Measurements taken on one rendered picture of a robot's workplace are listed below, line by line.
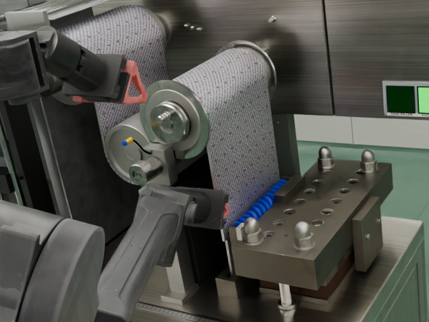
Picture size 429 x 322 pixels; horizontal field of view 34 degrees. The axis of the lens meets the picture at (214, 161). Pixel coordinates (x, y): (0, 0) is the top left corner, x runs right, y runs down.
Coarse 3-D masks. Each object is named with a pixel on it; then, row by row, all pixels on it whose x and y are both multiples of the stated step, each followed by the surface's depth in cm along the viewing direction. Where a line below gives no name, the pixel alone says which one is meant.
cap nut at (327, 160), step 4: (320, 148) 148; (324, 148) 147; (328, 148) 147; (320, 152) 147; (324, 152) 147; (328, 152) 147; (320, 156) 148; (324, 156) 147; (328, 156) 147; (332, 156) 148; (320, 160) 148; (324, 160) 147; (328, 160) 147; (332, 160) 148; (320, 164) 148; (324, 164) 148; (328, 164) 148; (332, 164) 148; (320, 168) 148; (324, 168) 148; (328, 168) 148
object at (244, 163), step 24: (264, 120) 138; (216, 144) 124; (240, 144) 131; (264, 144) 139; (216, 168) 125; (240, 168) 132; (264, 168) 140; (240, 192) 132; (264, 192) 141; (240, 216) 133
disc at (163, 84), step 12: (156, 84) 122; (168, 84) 120; (180, 84) 119; (192, 96) 119; (144, 108) 125; (204, 108) 119; (144, 120) 127; (204, 120) 119; (204, 132) 120; (204, 144) 122; (180, 156) 126; (192, 156) 124
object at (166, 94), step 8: (256, 56) 139; (152, 96) 123; (160, 96) 122; (168, 96) 121; (176, 96) 120; (184, 96) 119; (152, 104) 124; (184, 104) 120; (192, 104) 119; (192, 112) 120; (192, 120) 120; (192, 128) 121; (200, 128) 120; (192, 136) 122; (176, 144) 125; (184, 144) 124; (192, 144) 123
